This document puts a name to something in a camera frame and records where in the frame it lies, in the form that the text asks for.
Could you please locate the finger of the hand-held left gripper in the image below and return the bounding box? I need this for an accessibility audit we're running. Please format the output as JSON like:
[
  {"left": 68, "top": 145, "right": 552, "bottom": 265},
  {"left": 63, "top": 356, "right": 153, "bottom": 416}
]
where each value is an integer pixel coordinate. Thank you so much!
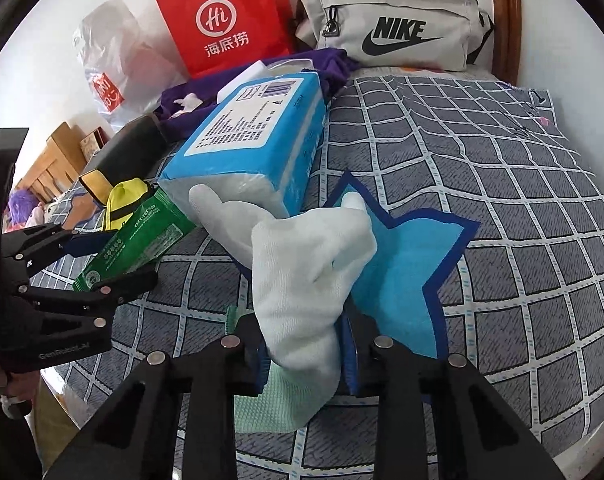
[
  {"left": 18, "top": 264, "right": 160, "bottom": 329},
  {"left": 4, "top": 224, "right": 119, "bottom": 274}
]

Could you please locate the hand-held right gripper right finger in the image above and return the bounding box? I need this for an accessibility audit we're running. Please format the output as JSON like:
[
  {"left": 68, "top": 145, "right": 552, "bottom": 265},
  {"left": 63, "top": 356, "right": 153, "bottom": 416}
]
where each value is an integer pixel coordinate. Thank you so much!
[{"left": 338, "top": 306, "right": 568, "bottom": 480}]

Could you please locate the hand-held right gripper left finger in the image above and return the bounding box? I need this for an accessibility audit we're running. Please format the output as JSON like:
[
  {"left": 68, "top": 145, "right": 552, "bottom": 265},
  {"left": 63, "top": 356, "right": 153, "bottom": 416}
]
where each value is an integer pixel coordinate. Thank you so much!
[{"left": 42, "top": 316, "right": 274, "bottom": 480}]

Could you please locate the green wipes packet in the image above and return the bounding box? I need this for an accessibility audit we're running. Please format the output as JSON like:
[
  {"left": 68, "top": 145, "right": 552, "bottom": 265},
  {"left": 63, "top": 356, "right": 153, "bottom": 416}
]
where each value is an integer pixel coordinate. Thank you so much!
[{"left": 72, "top": 187, "right": 199, "bottom": 294}]

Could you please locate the light green cloth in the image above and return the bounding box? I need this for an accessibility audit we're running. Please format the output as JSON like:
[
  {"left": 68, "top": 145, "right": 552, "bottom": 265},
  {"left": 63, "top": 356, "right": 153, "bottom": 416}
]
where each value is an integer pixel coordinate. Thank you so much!
[{"left": 224, "top": 305, "right": 309, "bottom": 434}]

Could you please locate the white cloth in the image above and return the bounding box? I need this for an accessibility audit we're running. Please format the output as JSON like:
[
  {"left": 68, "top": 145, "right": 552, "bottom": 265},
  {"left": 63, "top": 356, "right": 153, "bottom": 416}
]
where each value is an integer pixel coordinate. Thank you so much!
[{"left": 188, "top": 183, "right": 378, "bottom": 427}]

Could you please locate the person's left hand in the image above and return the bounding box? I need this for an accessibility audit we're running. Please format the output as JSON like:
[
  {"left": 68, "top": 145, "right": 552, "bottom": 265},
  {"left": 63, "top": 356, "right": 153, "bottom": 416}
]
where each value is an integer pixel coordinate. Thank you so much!
[{"left": 0, "top": 357, "right": 34, "bottom": 421}]

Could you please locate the purple plush toy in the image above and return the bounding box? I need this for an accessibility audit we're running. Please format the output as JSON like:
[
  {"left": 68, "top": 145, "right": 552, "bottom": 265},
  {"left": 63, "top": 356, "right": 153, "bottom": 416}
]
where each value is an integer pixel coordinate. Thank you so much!
[{"left": 8, "top": 189, "right": 37, "bottom": 233}]

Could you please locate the black yellow pouch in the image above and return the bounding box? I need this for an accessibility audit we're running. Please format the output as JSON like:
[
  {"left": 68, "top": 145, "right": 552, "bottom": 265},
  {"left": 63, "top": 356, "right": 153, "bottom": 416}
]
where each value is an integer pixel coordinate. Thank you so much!
[{"left": 104, "top": 177, "right": 151, "bottom": 234}]

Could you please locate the wooden bed headboard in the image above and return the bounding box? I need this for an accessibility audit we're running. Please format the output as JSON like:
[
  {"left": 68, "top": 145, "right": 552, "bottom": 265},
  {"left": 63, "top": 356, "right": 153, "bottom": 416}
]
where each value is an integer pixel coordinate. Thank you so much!
[{"left": 16, "top": 121, "right": 89, "bottom": 205}]

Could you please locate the patterned book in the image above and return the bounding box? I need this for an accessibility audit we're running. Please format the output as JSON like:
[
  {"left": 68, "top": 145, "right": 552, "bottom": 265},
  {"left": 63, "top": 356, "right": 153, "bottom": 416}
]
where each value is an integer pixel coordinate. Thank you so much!
[{"left": 78, "top": 128, "right": 109, "bottom": 161}]

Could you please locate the blue star patch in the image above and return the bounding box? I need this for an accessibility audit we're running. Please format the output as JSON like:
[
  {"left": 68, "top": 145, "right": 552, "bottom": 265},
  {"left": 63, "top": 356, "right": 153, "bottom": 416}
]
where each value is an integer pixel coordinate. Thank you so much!
[{"left": 322, "top": 169, "right": 482, "bottom": 361}]

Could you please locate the dark tea tin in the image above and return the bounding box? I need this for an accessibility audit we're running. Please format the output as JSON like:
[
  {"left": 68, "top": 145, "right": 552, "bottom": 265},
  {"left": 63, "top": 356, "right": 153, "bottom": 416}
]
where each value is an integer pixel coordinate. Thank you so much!
[{"left": 78, "top": 114, "right": 172, "bottom": 207}]

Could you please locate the white plastic shopping bag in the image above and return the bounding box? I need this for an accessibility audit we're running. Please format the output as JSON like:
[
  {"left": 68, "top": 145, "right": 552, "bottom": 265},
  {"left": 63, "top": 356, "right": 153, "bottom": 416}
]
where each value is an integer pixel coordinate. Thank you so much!
[{"left": 72, "top": 0, "right": 190, "bottom": 133}]

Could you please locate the blue tissue pack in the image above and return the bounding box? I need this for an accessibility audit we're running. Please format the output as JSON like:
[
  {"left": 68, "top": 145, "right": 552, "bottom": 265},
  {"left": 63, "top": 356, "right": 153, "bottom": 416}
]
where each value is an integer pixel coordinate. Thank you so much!
[{"left": 158, "top": 71, "right": 331, "bottom": 219}]

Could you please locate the grey checked tablecloth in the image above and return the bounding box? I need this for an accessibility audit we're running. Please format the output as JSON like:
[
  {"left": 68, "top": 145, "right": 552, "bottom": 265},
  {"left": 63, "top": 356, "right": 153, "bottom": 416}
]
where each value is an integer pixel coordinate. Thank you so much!
[{"left": 27, "top": 72, "right": 604, "bottom": 480}]

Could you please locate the red paper shopping bag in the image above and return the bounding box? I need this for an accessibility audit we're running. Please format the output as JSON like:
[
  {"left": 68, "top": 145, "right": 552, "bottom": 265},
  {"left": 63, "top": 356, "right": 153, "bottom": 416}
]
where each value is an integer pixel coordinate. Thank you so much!
[{"left": 155, "top": 0, "right": 295, "bottom": 80}]

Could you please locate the purple cloth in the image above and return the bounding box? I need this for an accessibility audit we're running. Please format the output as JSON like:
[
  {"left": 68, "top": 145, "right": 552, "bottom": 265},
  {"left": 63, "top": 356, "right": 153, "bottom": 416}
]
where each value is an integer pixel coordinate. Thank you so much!
[{"left": 158, "top": 47, "right": 359, "bottom": 133}]

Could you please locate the grey waist bag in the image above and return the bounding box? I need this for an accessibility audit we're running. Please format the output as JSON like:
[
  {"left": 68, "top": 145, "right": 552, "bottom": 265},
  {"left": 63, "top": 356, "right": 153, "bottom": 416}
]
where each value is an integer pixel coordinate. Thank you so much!
[{"left": 294, "top": 0, "right": 497, "bottom": 72}]

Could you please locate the wooden door frame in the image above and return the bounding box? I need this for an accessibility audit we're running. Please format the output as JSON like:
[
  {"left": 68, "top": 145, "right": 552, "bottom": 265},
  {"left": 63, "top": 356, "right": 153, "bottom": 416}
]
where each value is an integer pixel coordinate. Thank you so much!
[{"left": 487, "top": 0, "right": 524, "bottom": 86}]

